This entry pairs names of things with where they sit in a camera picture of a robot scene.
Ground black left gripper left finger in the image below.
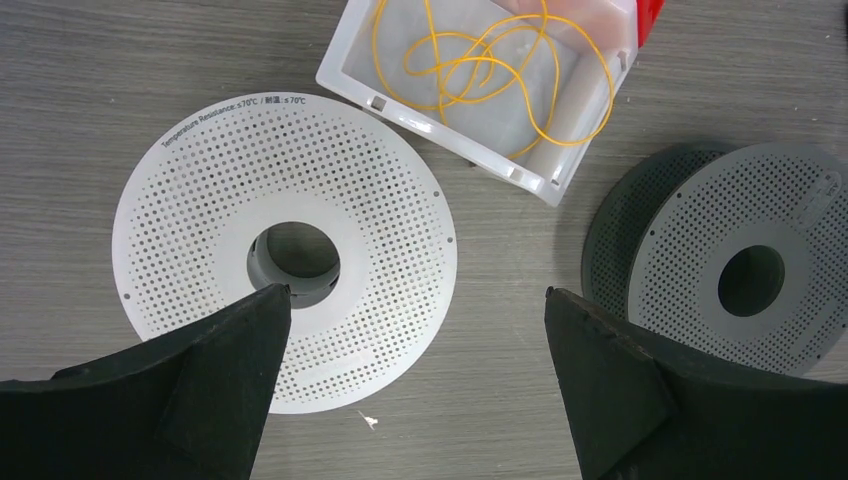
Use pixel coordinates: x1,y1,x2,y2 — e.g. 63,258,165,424
1,284,292,479

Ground white perforated spool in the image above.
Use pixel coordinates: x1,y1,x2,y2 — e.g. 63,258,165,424
112,92,457,414

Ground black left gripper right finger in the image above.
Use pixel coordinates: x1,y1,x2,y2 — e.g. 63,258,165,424
544,287,847,479

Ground red plastic bin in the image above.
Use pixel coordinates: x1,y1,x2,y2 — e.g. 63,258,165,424
636,0,665,48

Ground black perforated spool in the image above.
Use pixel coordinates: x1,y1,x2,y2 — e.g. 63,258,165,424
581,142,847,376

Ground yellow cable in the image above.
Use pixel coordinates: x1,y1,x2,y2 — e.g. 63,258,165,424
370,0,617,162

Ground near white plastic bin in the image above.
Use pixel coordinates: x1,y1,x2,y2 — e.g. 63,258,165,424
316,0,640,206

